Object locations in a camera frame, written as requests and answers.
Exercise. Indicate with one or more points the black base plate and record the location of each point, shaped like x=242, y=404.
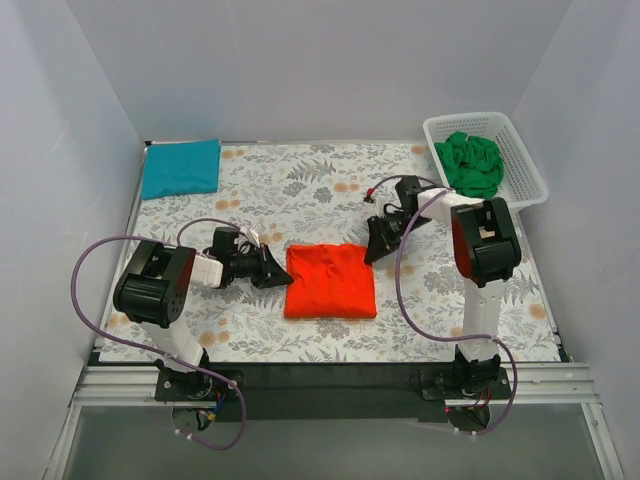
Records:
x=328, y=391

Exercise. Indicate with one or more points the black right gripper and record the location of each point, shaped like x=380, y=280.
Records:
x=379, y=233

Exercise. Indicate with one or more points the orange t shirt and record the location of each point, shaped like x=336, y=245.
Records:
x=329, y=281

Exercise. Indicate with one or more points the aluminium frame rail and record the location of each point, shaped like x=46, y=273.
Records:
x=538, y=383

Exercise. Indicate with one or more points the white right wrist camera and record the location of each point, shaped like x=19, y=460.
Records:
x=381, y=207

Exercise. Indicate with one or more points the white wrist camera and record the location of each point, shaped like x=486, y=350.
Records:
x=253, y=233
x=381, y=207

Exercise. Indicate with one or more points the white plastic basket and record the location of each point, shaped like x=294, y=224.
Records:
x=522, y=185

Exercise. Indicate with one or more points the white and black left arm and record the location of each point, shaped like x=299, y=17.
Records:
x=152, y=292

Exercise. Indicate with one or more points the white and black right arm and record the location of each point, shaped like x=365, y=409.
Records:
x=486, y=251

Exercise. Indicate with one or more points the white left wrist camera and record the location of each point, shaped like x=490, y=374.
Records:
x=253, y=233

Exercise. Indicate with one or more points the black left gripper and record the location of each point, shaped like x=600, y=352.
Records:
x=263, y=266

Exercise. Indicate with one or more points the crumpled green t shirt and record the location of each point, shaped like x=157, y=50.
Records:
x=473, y=165

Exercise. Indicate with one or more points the folded teal t shirt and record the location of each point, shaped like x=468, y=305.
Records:
x=183, y=168

